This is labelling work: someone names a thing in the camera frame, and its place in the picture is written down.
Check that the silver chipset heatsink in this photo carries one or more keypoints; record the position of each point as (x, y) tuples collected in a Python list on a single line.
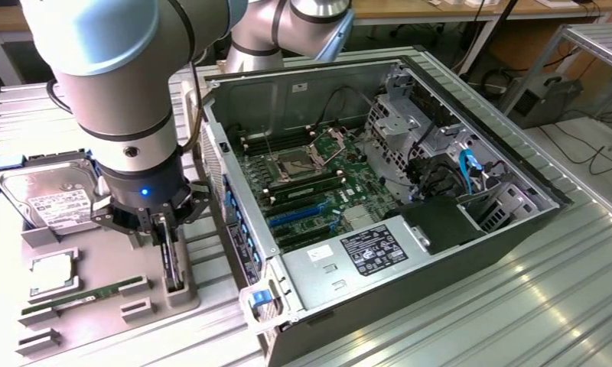
[(362, 218)]

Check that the grey power supply unit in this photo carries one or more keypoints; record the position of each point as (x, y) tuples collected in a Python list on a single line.
[(356, 264)]

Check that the blue expansion slot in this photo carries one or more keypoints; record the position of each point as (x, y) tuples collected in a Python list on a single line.
[(296, 215)]

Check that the grey parts rack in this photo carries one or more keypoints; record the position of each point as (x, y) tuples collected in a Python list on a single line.
[(107, 267)]

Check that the installed black RAM stick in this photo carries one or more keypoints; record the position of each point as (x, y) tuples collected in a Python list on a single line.
[(303, 187)]

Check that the silver CPU chip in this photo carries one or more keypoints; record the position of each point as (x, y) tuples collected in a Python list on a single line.
[(53, 272)]

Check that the black box device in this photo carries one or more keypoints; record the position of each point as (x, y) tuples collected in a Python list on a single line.
[(543, 101)]

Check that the aluminium frame table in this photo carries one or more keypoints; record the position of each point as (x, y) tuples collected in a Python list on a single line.
[(596, 46)]

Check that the green motherboard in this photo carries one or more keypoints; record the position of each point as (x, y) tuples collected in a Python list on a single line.
[(306, 206)]

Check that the CPU socket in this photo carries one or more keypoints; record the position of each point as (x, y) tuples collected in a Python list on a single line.
[(292, 164)]

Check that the wooden desk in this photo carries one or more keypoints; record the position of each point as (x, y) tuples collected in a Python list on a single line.
[(490, 9)]

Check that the silver metal disk bay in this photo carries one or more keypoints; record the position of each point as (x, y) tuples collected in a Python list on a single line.
[(398, 122)]

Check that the green RAM stick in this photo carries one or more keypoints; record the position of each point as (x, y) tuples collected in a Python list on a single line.
[(81, 298)]

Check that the thin metal locking lever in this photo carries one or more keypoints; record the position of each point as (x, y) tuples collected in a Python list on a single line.
[(268, 143)]

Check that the hard disk with blue carrier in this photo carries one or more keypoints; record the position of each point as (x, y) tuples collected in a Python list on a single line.
[(45, 191)]

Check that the blue case latch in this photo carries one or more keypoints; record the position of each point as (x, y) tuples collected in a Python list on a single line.
[(259, 299)]

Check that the open black PC case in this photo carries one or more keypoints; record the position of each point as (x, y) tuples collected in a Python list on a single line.
[(387, 267)]

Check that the black plastic air shroud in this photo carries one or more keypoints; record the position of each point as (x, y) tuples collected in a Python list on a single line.
[(442, 225)]

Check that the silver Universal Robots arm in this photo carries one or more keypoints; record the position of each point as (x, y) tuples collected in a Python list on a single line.
[(112, 91)]

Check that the metal socket cover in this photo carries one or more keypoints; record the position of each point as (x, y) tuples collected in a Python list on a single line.
[(331, 142)]

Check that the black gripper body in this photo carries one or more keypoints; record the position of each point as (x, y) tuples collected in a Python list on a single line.
[(143, 191)]

